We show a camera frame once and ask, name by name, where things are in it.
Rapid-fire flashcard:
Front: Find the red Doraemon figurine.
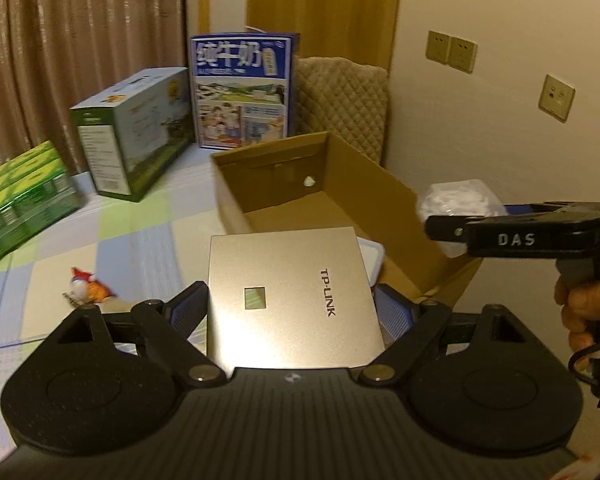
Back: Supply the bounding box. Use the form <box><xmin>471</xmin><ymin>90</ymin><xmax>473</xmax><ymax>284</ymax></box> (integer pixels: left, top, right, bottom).
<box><xmin>64</xmin><ymin>266</ymin><xmax>116</xmax><ymax>308</ymax></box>

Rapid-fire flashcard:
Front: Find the person's right hand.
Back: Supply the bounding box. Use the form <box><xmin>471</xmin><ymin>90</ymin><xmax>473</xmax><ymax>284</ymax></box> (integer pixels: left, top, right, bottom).
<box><xmin>554</xmin><ymin>278</ymin><xmax>600</xmax><ymax>352</ymax></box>

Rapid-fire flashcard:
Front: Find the white square night light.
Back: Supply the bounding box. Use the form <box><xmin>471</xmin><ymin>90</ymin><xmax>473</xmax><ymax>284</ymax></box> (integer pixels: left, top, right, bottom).
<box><xmin>358</xmin><ymin>237</ymin><xmax>385</xmax><ymax>287</ymax></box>

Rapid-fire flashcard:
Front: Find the open cardboard box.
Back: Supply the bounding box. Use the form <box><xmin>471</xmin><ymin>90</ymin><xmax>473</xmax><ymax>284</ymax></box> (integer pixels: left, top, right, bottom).
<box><xmin>211</xmin><ymin>132</ymin><xmax>480</xmax><ymax>307</ymax></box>

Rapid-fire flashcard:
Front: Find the beige quilted cushion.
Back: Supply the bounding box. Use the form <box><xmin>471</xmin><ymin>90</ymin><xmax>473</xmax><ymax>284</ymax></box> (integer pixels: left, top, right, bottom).
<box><xmin>294</xmin><ymin>56</ymin><xmax>389</xmax><ymax>162</ymax></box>

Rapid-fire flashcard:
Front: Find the green white milk box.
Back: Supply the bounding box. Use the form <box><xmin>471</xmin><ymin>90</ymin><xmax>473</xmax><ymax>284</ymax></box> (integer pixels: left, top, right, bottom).
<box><xmin>70</xmin><ymin>67</ymin><xmax>195</xmax><ymax>203</ymax></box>

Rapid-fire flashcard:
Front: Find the green shrink-wrapped carton pack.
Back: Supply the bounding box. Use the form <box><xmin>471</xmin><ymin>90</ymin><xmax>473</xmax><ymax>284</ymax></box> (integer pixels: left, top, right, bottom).
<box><xmin>0</xmin><ymin>141</ymin><xmax>82</xmax><ymax>260</ymax></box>

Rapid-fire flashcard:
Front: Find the wooden door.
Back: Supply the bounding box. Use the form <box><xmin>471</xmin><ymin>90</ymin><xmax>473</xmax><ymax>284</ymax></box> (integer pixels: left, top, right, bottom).
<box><xmin>247</xmin><ymin>0</ymin><xmax>400</xmax><ymax>70</ymax></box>

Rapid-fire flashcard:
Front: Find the blue milk carton box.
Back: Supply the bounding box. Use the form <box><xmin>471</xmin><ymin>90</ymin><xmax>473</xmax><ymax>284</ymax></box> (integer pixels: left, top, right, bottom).
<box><xmin>190</xmin><ymin>32</ymin><xmax>300</xmax><ymax>150</ymax></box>

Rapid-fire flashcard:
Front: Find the brown curtain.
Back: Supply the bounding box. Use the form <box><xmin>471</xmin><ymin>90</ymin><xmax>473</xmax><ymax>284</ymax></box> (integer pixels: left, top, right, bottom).
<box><xmin>0</xmin><ymin>0</ymin><xmax>186</xmax><ymax>172</ymax></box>

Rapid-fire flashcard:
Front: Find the black cable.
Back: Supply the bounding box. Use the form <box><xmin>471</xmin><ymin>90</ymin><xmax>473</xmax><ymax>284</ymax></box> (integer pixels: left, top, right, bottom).
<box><xmin>568</xmin><ymin>334</ymin><xmax>600</xmax><ymax>388</ymax></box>

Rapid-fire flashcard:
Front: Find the single wall outlet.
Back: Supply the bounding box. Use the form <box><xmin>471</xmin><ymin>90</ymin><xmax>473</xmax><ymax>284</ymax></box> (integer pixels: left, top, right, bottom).
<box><xmin>538</xmin><ymin>74</ymin><xmax>576</xmax><ymax>122</ymax></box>

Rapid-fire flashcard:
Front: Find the wall socket pair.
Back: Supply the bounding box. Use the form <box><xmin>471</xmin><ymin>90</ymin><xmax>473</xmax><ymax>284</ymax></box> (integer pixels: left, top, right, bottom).
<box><xmin>425</xmin><ymin>30</ymin><xmax>478</xmax><ymax>74</ymax></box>

